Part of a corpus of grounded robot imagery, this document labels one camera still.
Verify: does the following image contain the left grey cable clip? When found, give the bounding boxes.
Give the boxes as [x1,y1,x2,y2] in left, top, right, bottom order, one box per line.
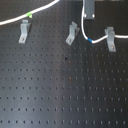
[19,20,31,44]

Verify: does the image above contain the right grey cable clip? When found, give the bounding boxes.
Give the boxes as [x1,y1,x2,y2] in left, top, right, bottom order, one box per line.
[105,27,116,52]

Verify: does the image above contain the white cable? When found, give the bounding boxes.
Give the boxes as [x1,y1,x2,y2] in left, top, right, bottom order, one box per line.
[0,0,128,45]

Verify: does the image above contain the grey cable clip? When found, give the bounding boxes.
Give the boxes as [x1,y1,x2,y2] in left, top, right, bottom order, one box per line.
[105,27,116,52]
[66,22,80,45]
[19,20,31,44]

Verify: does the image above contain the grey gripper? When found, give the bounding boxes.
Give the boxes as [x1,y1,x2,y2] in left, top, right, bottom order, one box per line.
[83,0,95,20]

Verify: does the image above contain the green tape marker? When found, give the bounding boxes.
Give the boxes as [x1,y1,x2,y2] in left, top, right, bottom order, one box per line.
[27,12,32,18]

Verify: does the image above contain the middle grey cable clip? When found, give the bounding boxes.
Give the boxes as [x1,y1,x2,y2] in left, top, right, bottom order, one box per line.
[66,22,80,45]

